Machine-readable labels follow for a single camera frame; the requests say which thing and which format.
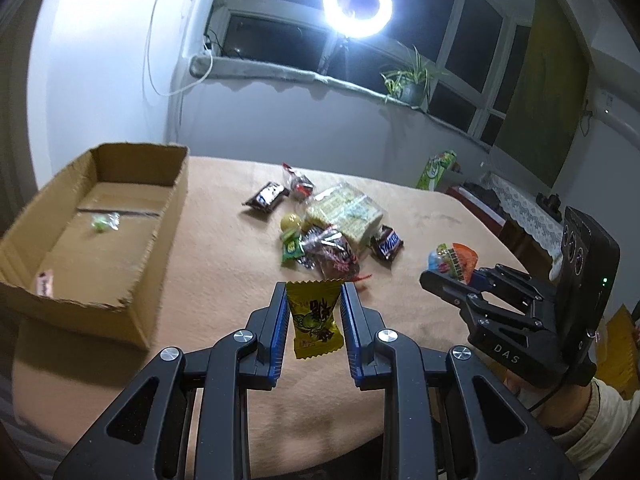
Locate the red box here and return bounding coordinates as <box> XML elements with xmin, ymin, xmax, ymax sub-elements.
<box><xmin>446</xmin><ymin>185</ymin><xmax>506</xmax><ymax>222</ymax></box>

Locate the short brown chocolate bar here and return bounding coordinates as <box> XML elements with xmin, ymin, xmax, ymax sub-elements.
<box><xmin>370</xmin><ymin>225</ymin><xmax>405</xmax><ymax>262</ymax></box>

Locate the clear packet with red top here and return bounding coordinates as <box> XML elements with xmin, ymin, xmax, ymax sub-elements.
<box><xmin>281</xmin><ymin>162</ymin><xmax>317</xmax><ymax>202</ymax></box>

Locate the white cable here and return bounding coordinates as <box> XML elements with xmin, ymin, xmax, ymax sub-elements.
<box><xmin>145</xmin><ymin>0</ymin><xmax>213</xmax><ymax>97</ymax></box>

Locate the yellow bag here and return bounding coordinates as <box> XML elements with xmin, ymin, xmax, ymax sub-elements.
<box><xmin>597</xmin><ymin>305</ymin><xmax>640</xmax><ymax>392</ymax></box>

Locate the black white patterned packet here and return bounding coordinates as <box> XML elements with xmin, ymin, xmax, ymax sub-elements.
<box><xmin>320</xmin><ymin>231</ymin><xmax>373</xmax><ymax>286</ymax></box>

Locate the clear packet of crackers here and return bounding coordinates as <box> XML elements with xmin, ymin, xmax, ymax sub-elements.
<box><xmin>305</xmin><ymin>184</ymin><xmax>386</xmax><ymax>246</ymax></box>

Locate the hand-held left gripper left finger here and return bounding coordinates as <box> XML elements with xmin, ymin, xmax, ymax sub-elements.
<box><xmin>52</xmin><ymin>281</ymin><xmax>291</xmax><ymax>480</ymax></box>

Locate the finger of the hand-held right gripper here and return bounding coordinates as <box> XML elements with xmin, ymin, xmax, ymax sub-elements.
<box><xmin>475</xmin><ymin>263</ymin><xmax>558</xmax><ymax>321</ymax></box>
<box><xmin>419</xmin><ymin>270</ymin><xmax>551</xmax><ymax>333</ymax></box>

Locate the grey windowsill cover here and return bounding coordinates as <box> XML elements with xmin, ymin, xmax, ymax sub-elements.
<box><xmin>189</xmin><ymin>54</ymin><xmax>491</xmax><ymax>152</ymax></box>

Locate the green candy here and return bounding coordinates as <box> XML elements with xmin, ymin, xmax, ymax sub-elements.
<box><xmin>91</xmin><ymin>212</ymin><xmax>121</xmax><ymax>233</ymax></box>

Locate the long brown chocolate bar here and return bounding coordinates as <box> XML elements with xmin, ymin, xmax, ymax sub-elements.
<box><xmin>242</xmin><ymin>181</ymin><xmax>291</xmax><ymax>216</ymax></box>

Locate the small black device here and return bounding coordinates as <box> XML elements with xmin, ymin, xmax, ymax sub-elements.
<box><xmin>536</xmin><ymin>192</ymin><xmax>563</xmax><ymax>221</ymax></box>

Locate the yellow snack packet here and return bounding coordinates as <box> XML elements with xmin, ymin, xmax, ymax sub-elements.
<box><xmin>285</xmin><ymin>280</ymin><xmax>346</xmax><ymax>361</ymax></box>

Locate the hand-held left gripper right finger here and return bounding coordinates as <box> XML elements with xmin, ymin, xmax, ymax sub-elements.
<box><xmin>340</xmin><ymin>282</ymin><xmax>581</xmax><ymax>480</ymax></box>

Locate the black tripod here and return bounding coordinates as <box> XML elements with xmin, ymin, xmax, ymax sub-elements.
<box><xmin>320</xmin><ymin>35</ymin><xmax>353</xmax><ymax>79</ymax></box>

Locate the window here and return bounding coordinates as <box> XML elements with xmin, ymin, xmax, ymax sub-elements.
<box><xmin>210</xmin><ymin>0</ymin><xmax>531</xmax><ymax>146</ymax></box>

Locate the green carton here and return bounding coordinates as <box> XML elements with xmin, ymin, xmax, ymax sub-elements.
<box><xmin>416</xmin><ymin>150</ymin><xmax>458</xmax><ymax>192</ymax></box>

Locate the ring light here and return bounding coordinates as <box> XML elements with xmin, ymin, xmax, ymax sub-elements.
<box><xmin>322</xmin><ymin>0</ymin><xmax>395</xmax><ymax>38</ymax></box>

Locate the potted spider plant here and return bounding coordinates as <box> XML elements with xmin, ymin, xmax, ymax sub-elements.
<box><xmin>380</xmin><ymin>45</ymin><xmax>451</xmax><ymax>111</ymax></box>

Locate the white lace cloth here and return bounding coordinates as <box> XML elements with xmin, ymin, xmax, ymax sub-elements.
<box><xmin>480</xmin><ymin>172</ymin><xmax>566</xmax><ymax>261</ymax></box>

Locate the green snack packet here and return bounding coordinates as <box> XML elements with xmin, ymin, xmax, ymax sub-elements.
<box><xmin>280</xmin><ymin>230</ymin><xmax>307</xmax><ymax>266</ymax></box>

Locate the cardboard box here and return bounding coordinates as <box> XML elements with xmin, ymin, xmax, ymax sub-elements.
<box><xmin>0</xmin><ymin>142</ymin><xmax>190</xmax><ymax>351</ymax></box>

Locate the yellow green curtain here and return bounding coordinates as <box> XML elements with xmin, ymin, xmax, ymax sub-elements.
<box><xmin>495</xmin><ymin>0</ymin><xmax>592</xmax><ymax>187</ymax></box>

